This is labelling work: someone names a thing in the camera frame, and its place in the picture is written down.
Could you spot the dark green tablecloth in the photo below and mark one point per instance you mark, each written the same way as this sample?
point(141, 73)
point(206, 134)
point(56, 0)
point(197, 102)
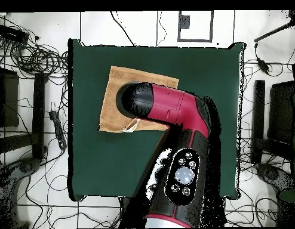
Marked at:
point(102, 162)

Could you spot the grey caster foot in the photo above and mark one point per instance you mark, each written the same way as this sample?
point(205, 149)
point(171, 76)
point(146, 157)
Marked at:
point(25, 167)
point(271, 174)

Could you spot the black stand bar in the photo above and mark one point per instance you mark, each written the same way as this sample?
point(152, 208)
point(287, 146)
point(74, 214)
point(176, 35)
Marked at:
point(258, 119)
point(38, 114)

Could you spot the dark rectangular panel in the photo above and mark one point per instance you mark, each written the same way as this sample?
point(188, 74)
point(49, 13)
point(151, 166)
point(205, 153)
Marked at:
point(9, 100)
point(281, 112)

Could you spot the small grey box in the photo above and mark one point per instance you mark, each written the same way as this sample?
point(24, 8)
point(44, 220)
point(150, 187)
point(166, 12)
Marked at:
point(184, 22)

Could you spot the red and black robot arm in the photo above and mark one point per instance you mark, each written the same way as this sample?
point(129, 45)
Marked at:
point(166, 102)

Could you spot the black electronics box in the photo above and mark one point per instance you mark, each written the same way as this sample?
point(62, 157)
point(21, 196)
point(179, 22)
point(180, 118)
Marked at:
point(12, 34)

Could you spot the long black power strip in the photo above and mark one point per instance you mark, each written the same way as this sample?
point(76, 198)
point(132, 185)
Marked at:
point(58, 128)

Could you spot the grey square frame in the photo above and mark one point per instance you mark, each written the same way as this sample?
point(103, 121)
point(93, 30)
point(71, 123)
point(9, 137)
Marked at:
point(179, 35)

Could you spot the black pole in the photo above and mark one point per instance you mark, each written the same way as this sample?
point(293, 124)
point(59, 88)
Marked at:
point(271, 33)

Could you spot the yellow terry towel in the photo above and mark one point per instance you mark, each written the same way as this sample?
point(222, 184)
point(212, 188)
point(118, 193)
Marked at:
point(114, 78)

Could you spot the black power adapter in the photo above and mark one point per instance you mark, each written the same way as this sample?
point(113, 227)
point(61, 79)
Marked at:
point(262, 65)

